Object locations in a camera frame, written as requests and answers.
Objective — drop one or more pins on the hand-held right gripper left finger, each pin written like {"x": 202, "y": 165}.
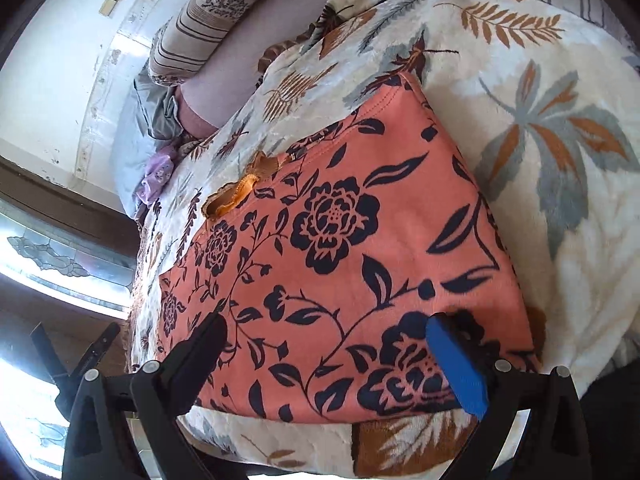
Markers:
{"x": 200, "y": 346}

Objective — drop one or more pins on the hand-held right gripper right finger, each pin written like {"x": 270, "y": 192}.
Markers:
{"x": 457, "y": 366}

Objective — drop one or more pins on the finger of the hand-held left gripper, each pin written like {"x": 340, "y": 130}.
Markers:
{"x": 97, "y": 350}
{"x": 47, "y": 355}

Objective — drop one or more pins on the orange floral shirt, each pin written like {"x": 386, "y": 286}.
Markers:
{"x": 350, "y": 260}

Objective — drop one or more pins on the leaded glass window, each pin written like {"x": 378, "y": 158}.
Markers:
{"x": 50, "y": 255}

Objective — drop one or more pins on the purple floral cloth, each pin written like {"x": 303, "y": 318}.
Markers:
{"x": 157, "y": 172}

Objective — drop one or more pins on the leaf print quilt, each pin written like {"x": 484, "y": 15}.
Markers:
{"x": 575, "y": 210}

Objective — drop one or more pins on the blue-grey pillow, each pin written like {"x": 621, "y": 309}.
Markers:
{"x": 135, "y": 135}

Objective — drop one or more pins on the striped bolster pillow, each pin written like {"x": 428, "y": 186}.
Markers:
{"x": 210, "y": 20}

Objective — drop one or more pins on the brown wooden window frame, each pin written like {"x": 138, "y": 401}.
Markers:
{"x": 60, "y": 190}

